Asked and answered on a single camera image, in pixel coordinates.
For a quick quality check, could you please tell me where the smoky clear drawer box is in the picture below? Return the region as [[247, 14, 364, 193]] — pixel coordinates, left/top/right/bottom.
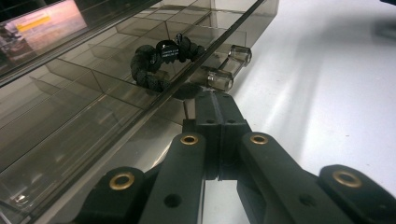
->
[[0, 0, 280, 224]]

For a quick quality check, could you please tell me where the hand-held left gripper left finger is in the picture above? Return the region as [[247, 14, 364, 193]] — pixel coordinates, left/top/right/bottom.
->
[[182, 91, 222, 181]]

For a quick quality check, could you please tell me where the black braided bracelet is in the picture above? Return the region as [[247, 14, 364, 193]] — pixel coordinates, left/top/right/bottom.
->
[[130, 33, 206, 93]]

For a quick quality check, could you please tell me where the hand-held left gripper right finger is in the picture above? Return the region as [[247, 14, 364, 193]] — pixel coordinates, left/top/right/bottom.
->
[[216, 91, 252, 181]]

